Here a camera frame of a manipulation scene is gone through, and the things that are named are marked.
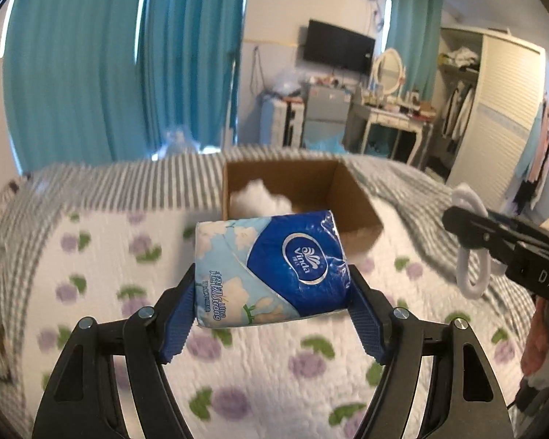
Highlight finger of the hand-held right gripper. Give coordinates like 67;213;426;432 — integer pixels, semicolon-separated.
441;206;549;263

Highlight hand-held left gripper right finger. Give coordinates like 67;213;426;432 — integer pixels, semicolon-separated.
345;265;518;439

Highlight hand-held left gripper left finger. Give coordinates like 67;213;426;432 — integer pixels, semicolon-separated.
31;263;197;439

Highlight white plastic ring object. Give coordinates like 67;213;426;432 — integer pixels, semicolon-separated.
451;183;492;300

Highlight blue tissue pack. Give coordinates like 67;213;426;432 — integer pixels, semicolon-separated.
194;209;353;329

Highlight brown cardboard box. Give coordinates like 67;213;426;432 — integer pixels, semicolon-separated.
222;159;385;261

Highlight person's right hand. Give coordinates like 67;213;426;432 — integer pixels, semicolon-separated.
520;299;549;389

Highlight floral quilt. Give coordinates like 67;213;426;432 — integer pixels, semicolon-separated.
0;192;538;439

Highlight hanging clothes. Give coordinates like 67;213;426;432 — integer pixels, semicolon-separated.
512;89;549;213

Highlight clothes in wardrobe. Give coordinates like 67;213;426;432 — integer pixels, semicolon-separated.
439;80;477;142

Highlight white wardrobe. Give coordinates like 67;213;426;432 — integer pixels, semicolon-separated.
421;26;548;198

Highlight white dressing table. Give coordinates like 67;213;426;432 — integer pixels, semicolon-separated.
345;98;436;165

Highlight white fluffy stuffing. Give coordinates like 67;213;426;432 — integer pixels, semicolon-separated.
229;180;298;218

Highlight grey striped blanket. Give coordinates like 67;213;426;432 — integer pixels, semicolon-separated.
0;146;549;312

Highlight blue plastic bag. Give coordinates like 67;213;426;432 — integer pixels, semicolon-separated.
306;135;349;153

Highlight white oval vanity mirror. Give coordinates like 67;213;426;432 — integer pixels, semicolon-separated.
370;48;406;98

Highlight translucent bag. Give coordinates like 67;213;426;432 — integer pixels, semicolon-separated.
158;124;198;162

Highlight grey mini fridge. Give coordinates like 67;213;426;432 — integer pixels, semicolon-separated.
304;83;354;149

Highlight narrow blue curtain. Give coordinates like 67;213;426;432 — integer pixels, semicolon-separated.
384;0;444;101

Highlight white and blue cabinet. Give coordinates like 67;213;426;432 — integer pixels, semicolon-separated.
258;96;307;148

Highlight clear plastic bag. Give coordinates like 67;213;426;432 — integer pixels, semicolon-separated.
268;68;303;98

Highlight wide blue curtain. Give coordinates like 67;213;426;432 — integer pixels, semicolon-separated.
2;0;149;172
139;0;252;154

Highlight black wall television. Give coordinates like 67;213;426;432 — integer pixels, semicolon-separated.
302;19;377;75

